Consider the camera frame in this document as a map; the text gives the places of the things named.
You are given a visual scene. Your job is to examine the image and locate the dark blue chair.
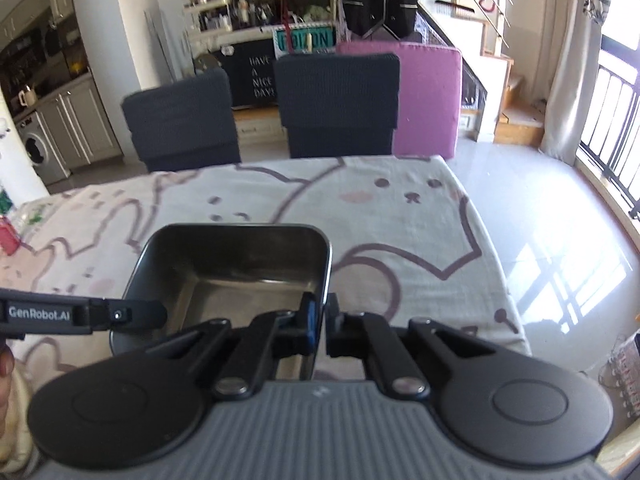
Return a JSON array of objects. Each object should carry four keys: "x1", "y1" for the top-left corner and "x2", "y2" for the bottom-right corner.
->
[
  {"x1": 122, "y1": 68, "x2": 241, "y2": 172},
  {"x1": 273, "y1": 53, "x2": 400, "y2": 158}
]

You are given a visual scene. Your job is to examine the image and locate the rectangular stainless steel tray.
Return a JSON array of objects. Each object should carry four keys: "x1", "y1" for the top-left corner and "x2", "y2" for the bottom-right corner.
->
[{"x1": 110, "y1": 223, "x2": 332, "y2": 356}]

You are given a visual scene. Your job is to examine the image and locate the dark blue chair right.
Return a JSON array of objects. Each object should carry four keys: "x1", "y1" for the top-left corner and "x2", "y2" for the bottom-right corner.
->
[{"x1": 273, "y1": 53, "x2": 400, "y2": 158}]

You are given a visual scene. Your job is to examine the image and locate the left hand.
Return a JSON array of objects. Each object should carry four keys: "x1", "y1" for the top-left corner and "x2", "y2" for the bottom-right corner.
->
[{"x1": 0, "y1": 344, "x2": 15, "y2": 434}]

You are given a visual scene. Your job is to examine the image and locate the bear pattern tablecloth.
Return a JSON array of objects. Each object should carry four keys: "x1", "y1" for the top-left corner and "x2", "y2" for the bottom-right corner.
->
[{"x1": 0, "y1": 154, "x2": 533, "y2": 466}]

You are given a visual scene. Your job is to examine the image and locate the red soda can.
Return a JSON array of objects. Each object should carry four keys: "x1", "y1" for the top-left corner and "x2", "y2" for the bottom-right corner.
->
[{"x1": 0, "y1": 216, "x2": 21, "y2": 256}]

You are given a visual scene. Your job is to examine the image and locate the washing machine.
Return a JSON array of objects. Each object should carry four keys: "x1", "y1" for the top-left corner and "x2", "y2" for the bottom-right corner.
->
[{"x1": 16, "y1": 113, "x2": 70, "y2": 185}]

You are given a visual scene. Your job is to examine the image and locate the beige curtain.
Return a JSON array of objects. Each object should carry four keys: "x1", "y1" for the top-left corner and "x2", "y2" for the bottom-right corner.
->
[{"x1": 539, "y1": 0, "x2": 611, "y2": 166}]

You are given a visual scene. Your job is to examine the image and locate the dark blue chair left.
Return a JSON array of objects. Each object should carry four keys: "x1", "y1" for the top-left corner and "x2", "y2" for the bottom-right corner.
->
[{"x1": 122, "y1": 68, "x2": 241, "y2": 172}]

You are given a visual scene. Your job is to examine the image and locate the teal letter sign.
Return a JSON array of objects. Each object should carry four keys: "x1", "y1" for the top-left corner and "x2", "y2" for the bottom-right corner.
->
[{"x1": 273, "y1": 22, "x2": 336, "y2": 58}]

